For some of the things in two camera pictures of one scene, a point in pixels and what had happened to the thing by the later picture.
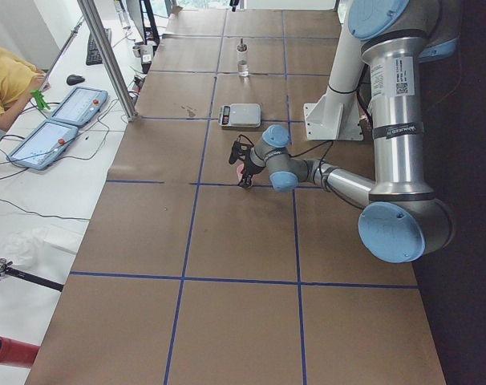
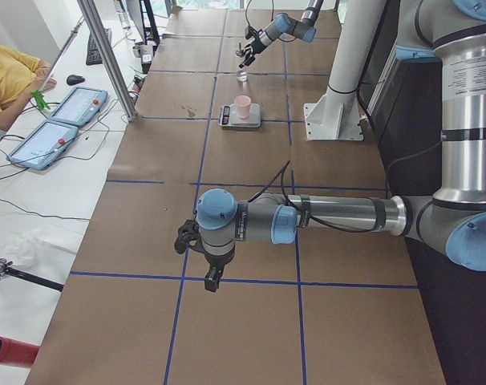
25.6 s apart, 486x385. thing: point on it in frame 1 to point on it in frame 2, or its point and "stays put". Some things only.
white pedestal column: [336, 115] stays put
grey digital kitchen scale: [246, 115] stays put
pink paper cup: [238, 172] to [243, 103]
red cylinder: [8, 351] stays put
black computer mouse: [73, 79] stays put
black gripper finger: [245, 181] to [212, 280]
